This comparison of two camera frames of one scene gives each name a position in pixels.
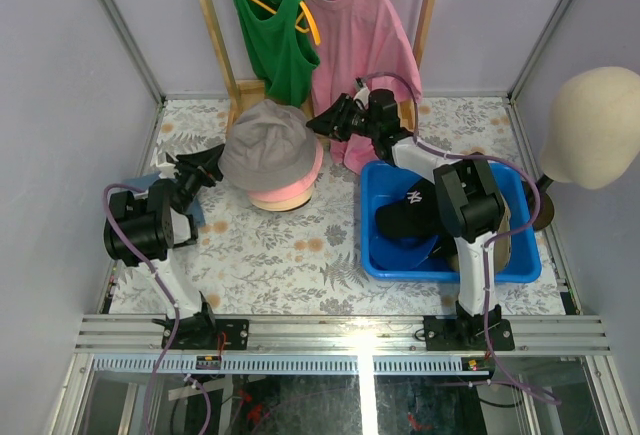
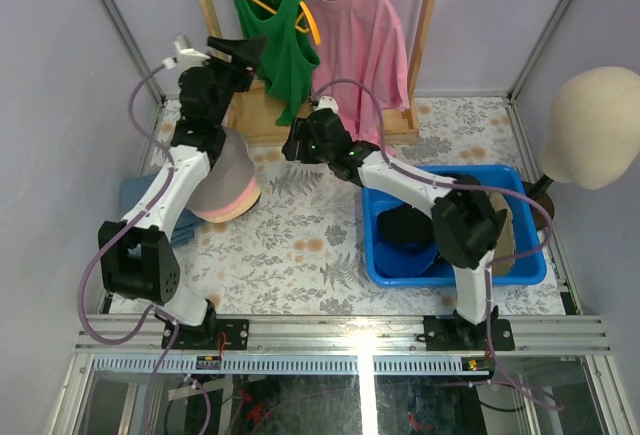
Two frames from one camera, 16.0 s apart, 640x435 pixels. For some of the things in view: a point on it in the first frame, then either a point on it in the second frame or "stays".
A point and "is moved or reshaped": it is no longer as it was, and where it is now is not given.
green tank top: (282, 48) stays
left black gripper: (189, 169) -> (232, 65)
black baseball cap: (415, 217) stays
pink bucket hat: (298, 191) -> (230, 206)
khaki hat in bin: (502, 244) stays
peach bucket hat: (284, 206) -> (235, 213)
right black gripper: (334, 122) -> (299, 132)
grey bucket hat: (271, 147) is moved or reshaped
